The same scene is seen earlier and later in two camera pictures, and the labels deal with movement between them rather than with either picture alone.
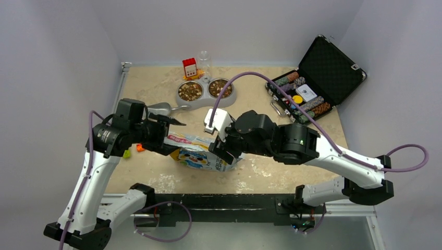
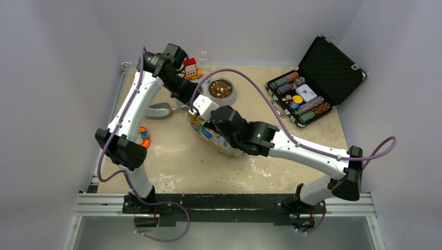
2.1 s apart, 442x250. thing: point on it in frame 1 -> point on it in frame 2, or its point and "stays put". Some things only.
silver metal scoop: [163, 108] stays put
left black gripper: [161, 124] -> [186, 97]
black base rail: [172, 208] stays put
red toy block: [190, 67] stays put
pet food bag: [193, 153] -> [208, 134]
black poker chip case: [324, 77] stays put
